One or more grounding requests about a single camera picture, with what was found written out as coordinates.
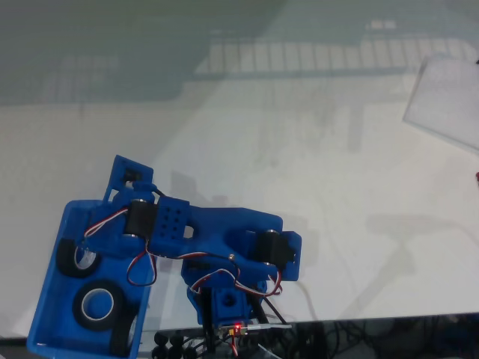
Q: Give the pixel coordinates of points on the controller board with red light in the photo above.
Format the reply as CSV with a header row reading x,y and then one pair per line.
x,y
234,330

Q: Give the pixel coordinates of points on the blue plastic bin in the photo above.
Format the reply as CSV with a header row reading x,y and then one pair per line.
x,y
48,310

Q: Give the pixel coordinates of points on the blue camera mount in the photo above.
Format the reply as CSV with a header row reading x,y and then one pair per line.
x,y
121,166

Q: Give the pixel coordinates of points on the clear acrylic sheet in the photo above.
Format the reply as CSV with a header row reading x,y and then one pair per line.
x,y
445,101

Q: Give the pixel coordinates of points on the black clamp knob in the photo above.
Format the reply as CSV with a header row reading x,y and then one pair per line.
x,y
191,351
176,341
160,338

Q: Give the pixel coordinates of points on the black tape roll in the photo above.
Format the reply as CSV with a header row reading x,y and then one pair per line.
x,y
119,336
65,261
77,304

